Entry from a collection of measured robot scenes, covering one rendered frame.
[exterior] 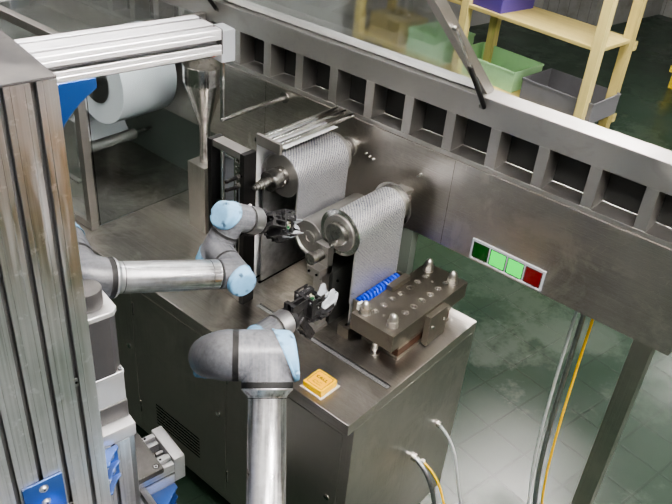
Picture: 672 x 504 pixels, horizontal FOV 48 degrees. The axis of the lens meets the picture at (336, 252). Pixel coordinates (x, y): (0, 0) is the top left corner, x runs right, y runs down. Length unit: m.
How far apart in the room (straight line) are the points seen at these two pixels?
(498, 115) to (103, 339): 1.25
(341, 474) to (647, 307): 0.98
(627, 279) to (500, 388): 1.62
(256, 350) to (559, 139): 1.00
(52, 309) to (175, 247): 1.51
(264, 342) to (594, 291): 1.00
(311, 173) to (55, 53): 1.24
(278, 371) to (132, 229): 1.35
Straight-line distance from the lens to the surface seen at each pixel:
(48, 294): 1.30
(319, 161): 2.35
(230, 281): 1.88
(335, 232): 2.22
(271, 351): 1.68
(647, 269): 2.16
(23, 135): 1.16
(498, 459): 3.39
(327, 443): 2.29
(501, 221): 2.30
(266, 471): 1.70
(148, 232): 2.88
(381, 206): 2.29
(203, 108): 2.65
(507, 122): 2.19
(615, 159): 2.09
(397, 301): 2.36
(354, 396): 2.21
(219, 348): 1.68
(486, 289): 4.32
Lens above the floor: 2.43
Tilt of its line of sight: 33 degrees down
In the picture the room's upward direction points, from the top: 5 degrees clockwise
